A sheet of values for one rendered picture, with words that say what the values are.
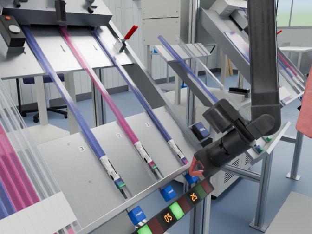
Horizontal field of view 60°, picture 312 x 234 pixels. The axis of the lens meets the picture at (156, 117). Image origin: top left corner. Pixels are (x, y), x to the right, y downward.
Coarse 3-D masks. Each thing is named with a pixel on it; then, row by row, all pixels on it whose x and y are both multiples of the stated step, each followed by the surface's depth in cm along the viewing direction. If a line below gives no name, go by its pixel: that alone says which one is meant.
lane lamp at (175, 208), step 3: (174, 204) 66; (177, 204) 67; (171, 207) 65; (174, 207) 66; (177, 207) 66; (171, 210) 65; (174, 210) 65; (177, 210) 66; (180, 210) 66; (174, 213) 65; (177, 213) 65; (180, 213) 66; (183, 213) 66; (177, 216) 65; (180, 216) 65; (177, 219) 64
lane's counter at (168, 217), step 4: (168, 208) 64; (164, 212) 63; (168, 212) 64; (164, 216) 63; (168, 216) 63; (172, 216) 64; (164, 220) 62; (168, 220) 63; (172, 220) 63; (168, 224) 62
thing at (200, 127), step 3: (198, 123) 82; (201, 123) 82; (198, 126) 81; (201, 126) 82; (198, 129) 80; (201, 129) 81; (204, 129) 82; (201, 132) 80; (204, 132) 81; (207, 132) 81; (204, 135) 80
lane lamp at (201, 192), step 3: (198, 186) 74; (195, 189) 73; (198, 189) 73; (201, 189) 74; (198, 192) 73; (201, 192) 73; (204, 192) 74; (201, 195) 73; (204, 195) 73; (201, 198) 72
